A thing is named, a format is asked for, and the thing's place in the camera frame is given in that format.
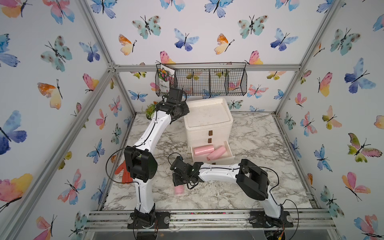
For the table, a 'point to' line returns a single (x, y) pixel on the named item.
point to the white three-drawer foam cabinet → (208, 122)
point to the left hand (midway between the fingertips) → (186, 108)
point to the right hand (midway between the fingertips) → (175, 179)
